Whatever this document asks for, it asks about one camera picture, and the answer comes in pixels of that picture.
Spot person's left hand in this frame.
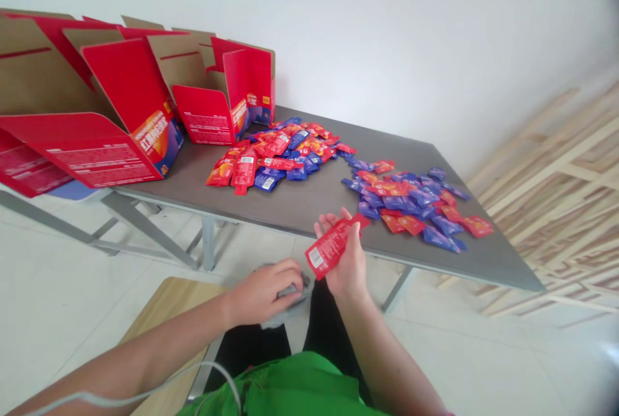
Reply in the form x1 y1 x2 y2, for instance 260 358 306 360
226 259 313 328

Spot person's right hand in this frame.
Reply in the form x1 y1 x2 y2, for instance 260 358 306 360
313 208 368 299

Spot person's left fingers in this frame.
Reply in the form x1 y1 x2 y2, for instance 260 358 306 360
268 259 313 290

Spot person's right fingers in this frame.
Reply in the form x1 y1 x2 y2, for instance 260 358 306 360
313 208 353 241

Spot person's left thumb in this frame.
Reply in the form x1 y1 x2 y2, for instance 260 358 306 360
275 285 311 304

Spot grey cloth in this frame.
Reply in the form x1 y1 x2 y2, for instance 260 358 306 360
251 261 318 332

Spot red snack packet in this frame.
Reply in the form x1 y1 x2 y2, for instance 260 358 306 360
304 212 371 282

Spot grey table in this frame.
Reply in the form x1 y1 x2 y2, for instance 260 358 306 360
104 105 547 313

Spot person's legs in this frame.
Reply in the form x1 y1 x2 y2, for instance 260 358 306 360
211 279 374 408

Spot pile of red blue packets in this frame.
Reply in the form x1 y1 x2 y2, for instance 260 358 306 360
205 117 359 196
340 157 496 254

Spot person's body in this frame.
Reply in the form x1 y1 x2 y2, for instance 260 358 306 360
176 350 389 416

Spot wooden stool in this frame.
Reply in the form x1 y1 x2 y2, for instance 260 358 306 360
118 276 234 416

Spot small open red carton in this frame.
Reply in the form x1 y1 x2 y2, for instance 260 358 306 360
172 37 277 147

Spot stack of wooden slats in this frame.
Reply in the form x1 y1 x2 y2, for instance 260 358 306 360
437 81 619 331

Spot large open red carton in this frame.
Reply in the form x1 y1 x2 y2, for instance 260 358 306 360
0 37 188 199

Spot grey metal frame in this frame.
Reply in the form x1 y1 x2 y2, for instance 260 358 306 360
0 187 242 273

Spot grey cable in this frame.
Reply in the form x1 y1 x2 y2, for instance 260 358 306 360
21 361 242 416

